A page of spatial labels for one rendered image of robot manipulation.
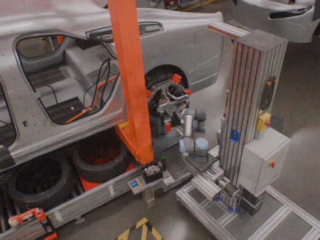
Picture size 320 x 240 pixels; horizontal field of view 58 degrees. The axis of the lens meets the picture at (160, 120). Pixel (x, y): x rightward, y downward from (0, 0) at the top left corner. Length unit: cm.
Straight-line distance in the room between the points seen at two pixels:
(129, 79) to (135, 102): 26
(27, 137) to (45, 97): 85
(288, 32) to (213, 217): 316
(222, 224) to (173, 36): 199
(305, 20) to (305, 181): 241
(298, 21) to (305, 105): 129
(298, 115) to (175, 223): 258
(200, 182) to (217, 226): 56
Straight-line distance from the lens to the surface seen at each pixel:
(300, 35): 511
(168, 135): 388
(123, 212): 347
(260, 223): 319
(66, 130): 317
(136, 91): 252
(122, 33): 224
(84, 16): 292
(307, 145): 437
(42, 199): 322
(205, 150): 264
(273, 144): 245
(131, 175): 330
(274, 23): 504
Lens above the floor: 290
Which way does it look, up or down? 40 degrees down
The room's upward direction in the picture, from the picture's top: 5 degrees counter-clockwise
